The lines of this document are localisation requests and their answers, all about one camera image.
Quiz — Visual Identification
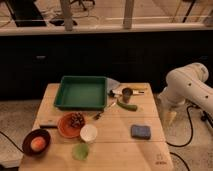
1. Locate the blue sponge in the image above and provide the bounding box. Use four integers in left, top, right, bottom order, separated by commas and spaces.
131, 125, 151, 140

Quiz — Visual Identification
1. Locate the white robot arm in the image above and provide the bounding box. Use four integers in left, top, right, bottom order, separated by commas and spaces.
158, 63, 213, 126

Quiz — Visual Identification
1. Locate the green plastic tray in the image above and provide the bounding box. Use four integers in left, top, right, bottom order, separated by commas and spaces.
54, 76, 107, 110

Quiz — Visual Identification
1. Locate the green cucumber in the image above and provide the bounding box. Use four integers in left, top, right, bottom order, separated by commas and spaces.
116, 100, 138, 111

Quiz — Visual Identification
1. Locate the dark metal cup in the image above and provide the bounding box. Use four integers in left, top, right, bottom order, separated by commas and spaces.
122, 88, 133, 103

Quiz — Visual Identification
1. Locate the white marker pen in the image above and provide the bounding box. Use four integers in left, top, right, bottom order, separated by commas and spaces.
107, 89, 145, 97

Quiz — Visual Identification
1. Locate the small brush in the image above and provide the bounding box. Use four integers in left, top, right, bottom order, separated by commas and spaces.
93, 102, 116, 120

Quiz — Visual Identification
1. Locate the white cup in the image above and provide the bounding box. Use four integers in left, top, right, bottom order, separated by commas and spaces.
80, 124, 98, 143

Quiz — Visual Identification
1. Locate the pine cone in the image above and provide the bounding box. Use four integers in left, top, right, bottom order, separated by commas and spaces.
71, 113, 85, 128

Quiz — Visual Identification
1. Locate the orange terracotta bowl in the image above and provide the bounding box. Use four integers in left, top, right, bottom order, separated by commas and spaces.
57, 113, 85, 138

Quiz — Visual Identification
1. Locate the black flat bar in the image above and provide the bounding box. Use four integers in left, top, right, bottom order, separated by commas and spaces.
40, 125, 57, 129

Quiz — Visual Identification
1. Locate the orange peach fruit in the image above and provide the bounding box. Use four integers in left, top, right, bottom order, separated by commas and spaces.
31, 137, 46, 152

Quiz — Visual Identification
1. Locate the dark brown bowl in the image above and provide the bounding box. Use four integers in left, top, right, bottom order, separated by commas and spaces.
22, 129, 51, 156

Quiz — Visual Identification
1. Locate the black floor cable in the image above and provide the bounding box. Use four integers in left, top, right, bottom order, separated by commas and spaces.
165, 104, 195, 148

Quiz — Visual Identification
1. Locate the yellow handled tool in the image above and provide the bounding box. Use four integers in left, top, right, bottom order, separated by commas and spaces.
131, 86, 147, 91

